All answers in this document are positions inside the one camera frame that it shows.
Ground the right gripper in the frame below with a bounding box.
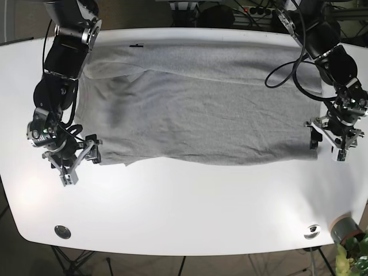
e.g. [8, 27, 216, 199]
[27, 118, 102, 186]

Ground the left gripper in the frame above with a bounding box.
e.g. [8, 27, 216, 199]
[305, 98, 367, 162]

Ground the light grey T-shirt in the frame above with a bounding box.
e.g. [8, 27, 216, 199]
[75, 44, 320, 166]

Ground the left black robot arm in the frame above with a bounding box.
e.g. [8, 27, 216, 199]
[275, 1, 367, 162]

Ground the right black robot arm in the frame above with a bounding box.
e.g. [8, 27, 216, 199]
[26, 0, 102, 186]

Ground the left metal table grommet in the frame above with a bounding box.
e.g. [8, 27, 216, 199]
[54, 225, 71, 239]

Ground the metal table grommet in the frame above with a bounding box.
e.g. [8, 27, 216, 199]
[304, 224, 321, 240]
[54, 225, 71, 239]

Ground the grey plant pot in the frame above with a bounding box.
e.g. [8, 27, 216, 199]
[329, 213, 365, 245]

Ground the right metal table grommet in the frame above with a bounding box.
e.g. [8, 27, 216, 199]
[304, 224, 321, 240]

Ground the green plant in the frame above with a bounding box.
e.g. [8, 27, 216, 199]
[335, 232, 367, 276]

